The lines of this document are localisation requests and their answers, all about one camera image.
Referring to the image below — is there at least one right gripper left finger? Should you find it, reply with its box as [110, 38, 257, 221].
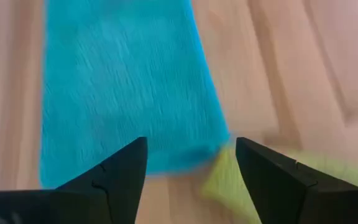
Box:
[0, 136, 149, 224]

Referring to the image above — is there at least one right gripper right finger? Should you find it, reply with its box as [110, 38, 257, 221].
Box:
[235, 136, 358, 224]

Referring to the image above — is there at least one lime green microfiber towel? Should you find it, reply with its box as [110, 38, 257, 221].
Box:
[201, 144, 358, 224]

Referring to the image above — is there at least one teal microfiber towel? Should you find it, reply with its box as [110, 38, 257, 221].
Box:
[39, 0, 231, 189]

